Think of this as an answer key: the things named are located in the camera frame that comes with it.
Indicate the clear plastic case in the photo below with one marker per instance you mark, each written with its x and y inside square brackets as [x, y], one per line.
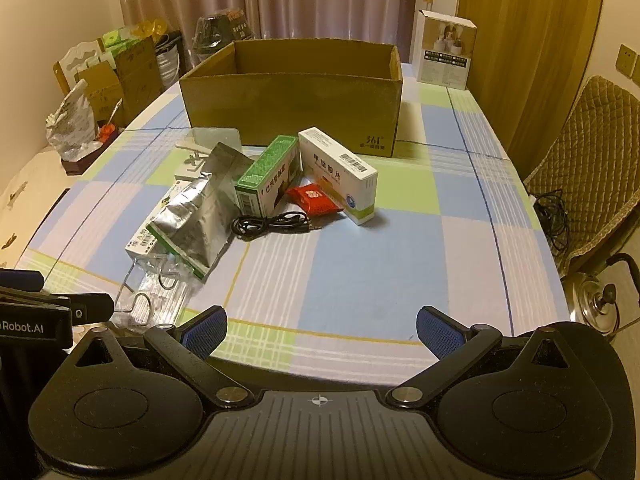
[215, 137]

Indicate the white green-edged box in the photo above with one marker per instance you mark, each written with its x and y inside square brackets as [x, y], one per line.
[141, 242]

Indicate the silver foil bag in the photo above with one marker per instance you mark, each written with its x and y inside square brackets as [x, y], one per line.
[200, 210]

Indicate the yellow plastic bag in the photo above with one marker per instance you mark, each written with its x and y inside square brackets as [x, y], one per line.
[150, 29]

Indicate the white plastic bag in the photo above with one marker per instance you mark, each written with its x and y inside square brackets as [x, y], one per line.
[72, 120]

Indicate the white product carton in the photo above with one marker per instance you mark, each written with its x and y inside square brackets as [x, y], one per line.
[445, 55]

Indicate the white carved chair back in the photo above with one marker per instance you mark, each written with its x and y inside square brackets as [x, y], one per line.
[75, 60]

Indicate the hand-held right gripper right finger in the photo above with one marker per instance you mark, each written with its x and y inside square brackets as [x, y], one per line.
[440, 332]

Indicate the dark red tray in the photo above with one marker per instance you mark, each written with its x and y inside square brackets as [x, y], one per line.
[82, 160]

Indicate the green and white box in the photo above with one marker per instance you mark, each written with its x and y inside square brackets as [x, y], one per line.
[265, 170]

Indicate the white plug adapter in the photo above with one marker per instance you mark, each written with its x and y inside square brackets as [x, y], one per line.
[187, 172]

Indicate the large brown cardboard box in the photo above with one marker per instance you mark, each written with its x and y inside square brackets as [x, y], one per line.
[300, 110]

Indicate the small open cardboard box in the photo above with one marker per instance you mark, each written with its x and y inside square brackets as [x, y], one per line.
[135, 75]

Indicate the grey plastic bag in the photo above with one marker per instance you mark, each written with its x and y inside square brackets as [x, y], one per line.
[167, 62]

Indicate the white medicine box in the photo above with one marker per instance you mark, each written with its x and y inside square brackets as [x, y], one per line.
[340, 170]

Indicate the pinkish patterned curtain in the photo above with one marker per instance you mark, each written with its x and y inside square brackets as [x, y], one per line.
[300, 0]

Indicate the white side cabinet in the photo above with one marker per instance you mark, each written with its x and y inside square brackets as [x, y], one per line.
[25, 200]

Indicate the thin metal utensil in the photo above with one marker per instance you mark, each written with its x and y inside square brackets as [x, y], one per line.
[114, 112]

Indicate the clear packet of metal hooks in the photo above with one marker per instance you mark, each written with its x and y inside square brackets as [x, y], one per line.
[160, 300]

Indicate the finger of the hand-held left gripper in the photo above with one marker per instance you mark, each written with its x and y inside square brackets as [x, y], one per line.
[92, 306]
[22, 280]

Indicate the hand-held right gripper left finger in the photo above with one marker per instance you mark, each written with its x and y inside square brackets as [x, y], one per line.
[205, 331]

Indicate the wooden door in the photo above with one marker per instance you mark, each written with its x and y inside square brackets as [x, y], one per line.
[530, 35]

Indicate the red snack packet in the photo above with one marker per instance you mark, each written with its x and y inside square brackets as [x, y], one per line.
[312, 199]

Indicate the black lidded food container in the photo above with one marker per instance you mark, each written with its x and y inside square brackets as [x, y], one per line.
[212, 35]

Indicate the quilted brown chair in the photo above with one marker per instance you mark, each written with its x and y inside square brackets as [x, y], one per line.
[590, 150]

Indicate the steel kettle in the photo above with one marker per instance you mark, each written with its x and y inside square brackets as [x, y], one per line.
[595, 305]

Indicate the wall switch plate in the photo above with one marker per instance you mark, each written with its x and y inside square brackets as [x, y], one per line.
[627, 62]

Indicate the green packets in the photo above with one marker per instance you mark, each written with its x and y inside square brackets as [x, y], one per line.
[117, 40]

